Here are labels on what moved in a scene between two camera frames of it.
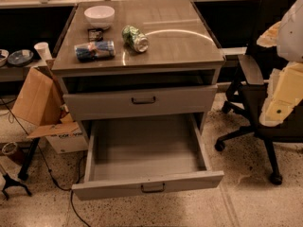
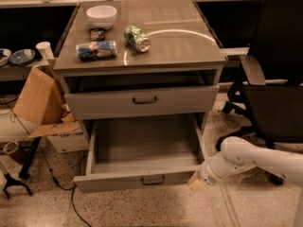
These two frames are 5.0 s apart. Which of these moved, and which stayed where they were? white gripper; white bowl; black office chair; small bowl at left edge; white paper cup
Moved: white gripper
Stayed: white paper cup; small bowl at left edge; black office chair; white bowl
